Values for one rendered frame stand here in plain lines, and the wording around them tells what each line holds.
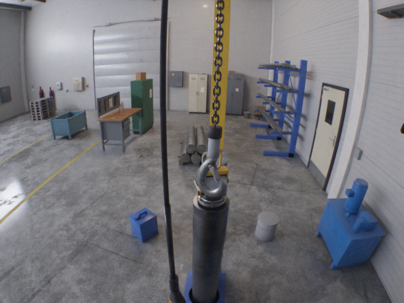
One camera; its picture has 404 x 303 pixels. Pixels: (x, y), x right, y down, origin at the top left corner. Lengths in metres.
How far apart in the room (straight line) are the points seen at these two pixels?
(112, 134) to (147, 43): 6.15
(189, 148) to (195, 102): 5.49
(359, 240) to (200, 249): 2.00
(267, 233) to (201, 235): 1.84
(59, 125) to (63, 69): 6.35
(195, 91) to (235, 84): 1.83
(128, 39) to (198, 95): 4.57
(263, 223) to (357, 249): 1.31
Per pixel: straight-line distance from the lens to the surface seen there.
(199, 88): 9.84
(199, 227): 1.28
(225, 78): 2.22
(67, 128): 7.56
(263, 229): 3.02
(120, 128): 5.69
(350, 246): 2.84
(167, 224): 0.75
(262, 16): 10.81
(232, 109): 10.00
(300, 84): 5.64
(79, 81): 12.63
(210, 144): 0.56
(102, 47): 11.96
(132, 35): 11.25
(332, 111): 4.67
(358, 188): 2.96
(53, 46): 14.20
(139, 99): 6.93
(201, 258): 1.48
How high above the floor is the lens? 2.21
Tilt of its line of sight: 23 degrees down
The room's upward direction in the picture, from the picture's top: 2 degrees clockwise
